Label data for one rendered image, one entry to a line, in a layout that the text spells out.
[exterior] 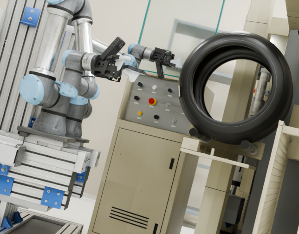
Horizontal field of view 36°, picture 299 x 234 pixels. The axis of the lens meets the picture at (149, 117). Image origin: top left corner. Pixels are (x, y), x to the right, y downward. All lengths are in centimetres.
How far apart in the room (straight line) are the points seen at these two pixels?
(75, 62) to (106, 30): 413
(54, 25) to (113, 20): 406
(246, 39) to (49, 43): 103
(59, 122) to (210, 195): 112
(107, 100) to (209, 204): 332
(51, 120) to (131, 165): 123
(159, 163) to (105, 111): 283
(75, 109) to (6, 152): 69
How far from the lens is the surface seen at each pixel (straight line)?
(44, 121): 207
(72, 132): 254
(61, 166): 205
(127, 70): 186
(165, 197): 311
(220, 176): 279
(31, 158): 208
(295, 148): 268
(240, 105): 281
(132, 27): 601
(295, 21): 272
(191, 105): 244
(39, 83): 194
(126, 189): 320
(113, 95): 587
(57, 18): 202
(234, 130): 238
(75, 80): 190
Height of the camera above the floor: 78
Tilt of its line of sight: 3 degrees up
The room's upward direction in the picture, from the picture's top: 14 degrees clockwise
